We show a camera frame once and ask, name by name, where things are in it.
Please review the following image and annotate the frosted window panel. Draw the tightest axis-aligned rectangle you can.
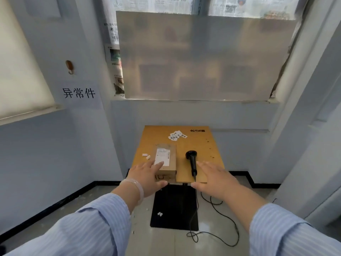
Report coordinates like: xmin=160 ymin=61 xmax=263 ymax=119
xmin=116 ymin=10 xmax=299 ymax=102

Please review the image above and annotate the translucent pink bangle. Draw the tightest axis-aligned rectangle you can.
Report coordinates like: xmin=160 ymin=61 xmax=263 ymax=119
xmin=120 ymin=178 xmax=144 ymax=206

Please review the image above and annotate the black scanner cable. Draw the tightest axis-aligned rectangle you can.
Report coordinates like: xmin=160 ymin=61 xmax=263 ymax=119
xmin=186 ymin=181 xmax=240 ymax=247

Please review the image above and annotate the cream window blind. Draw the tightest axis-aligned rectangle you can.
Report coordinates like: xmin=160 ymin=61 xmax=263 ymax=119
xmin=0 ymin=0 xmax=61 ymax=126

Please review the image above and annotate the person's left hand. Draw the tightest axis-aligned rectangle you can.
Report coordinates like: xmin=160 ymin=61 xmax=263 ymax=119
xmin=127 ymin=161 xmax=168 ymax=199

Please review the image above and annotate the person's left forearm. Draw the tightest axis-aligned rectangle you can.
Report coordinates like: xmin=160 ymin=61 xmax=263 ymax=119
xmin=0 ymin=181 xmax=145 ymax=256

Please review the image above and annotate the black barcode scanner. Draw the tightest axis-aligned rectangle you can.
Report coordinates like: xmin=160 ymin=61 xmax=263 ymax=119
xmin=185 ymin=150 xmax=198 ymax=182

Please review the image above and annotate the pile of white label stickers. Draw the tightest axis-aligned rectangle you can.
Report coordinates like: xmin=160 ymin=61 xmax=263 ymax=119
xmin=168 ymin=130 xmax=188 ymax=141

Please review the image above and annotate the brown cardboard box white label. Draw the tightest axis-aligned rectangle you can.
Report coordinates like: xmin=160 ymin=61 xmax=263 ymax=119
xmin=154 ymin=143 xmax=177 ymax=182

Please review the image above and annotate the white paper sign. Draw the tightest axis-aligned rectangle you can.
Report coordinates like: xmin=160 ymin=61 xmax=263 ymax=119
xmin=59 ymin=81 xmax=104 ymax=107

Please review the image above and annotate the black table base plate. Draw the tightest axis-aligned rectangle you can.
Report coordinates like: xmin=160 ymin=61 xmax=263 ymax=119
xmin=150 ymin=183 xmax=199 ymax=231

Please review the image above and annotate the person's right hand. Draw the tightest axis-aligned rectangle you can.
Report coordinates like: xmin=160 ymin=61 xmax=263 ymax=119
xmin=190 ymin=161 xmax=242 ymax=202

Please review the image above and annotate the person's right forearm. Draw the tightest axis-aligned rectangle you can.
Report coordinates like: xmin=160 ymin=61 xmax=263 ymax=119
xmin=223 ymin=184 xmax=341 ymax=256

